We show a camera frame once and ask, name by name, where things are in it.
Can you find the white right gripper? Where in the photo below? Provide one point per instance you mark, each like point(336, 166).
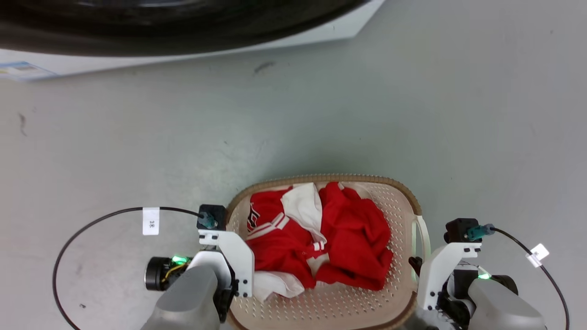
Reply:
point(435, 270)

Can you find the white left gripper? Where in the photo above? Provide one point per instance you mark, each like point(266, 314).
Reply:
point(238, 256)

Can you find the beige perforated laundry basket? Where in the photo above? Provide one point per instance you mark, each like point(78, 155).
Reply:
point(330, 307)

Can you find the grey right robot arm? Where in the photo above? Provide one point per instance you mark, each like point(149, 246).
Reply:
point(500, 305)

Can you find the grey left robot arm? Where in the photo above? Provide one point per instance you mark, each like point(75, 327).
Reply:
point(188, 298)

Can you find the red and white jacket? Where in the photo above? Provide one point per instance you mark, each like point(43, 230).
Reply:
point(348, 238)

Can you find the dark round washing machine door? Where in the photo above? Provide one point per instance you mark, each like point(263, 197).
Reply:
point(137, 27)

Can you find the blue label sticker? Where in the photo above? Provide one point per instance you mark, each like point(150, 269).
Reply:
point(20, 71)

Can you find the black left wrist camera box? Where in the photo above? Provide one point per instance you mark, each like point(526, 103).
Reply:
point(213, 216)

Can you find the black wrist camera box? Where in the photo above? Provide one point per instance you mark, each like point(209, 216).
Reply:
point(458, 229)
point(213, 216)

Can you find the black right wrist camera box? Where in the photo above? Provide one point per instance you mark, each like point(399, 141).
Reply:
point(458, 229)

